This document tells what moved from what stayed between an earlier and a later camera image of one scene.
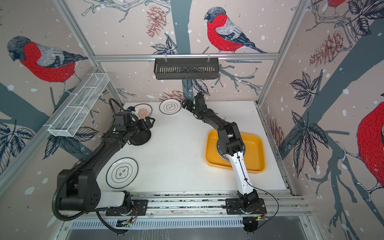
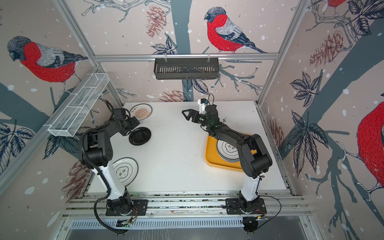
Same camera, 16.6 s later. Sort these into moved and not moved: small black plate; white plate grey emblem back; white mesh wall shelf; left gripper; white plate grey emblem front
Moved: left gripper; white plate grey emblem back
Not moved: small black plate; white plate grey emblem front; white mesh wall shelf
